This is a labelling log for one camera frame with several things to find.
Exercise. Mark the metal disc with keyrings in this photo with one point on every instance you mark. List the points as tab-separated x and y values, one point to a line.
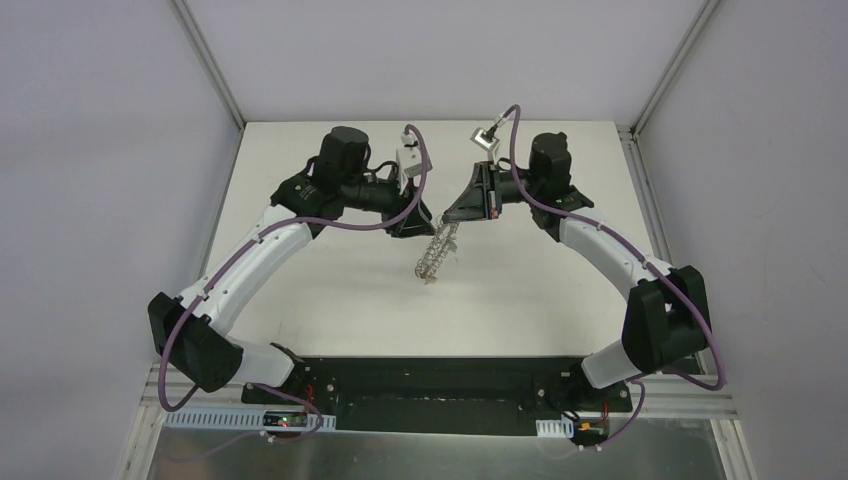
442	244

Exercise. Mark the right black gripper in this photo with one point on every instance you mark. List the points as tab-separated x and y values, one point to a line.
486	192

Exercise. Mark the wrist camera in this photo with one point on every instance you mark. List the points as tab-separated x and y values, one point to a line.
411	161
487	141

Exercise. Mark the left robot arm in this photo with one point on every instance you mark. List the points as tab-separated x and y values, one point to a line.
336	189

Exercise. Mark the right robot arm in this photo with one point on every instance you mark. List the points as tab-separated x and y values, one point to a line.
666	317

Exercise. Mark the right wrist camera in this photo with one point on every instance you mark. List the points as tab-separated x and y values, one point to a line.
487	141

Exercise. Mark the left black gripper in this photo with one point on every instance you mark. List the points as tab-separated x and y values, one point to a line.
404	206

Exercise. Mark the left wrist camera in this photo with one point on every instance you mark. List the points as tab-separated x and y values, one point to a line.
411	161

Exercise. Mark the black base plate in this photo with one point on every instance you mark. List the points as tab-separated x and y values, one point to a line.
500	396

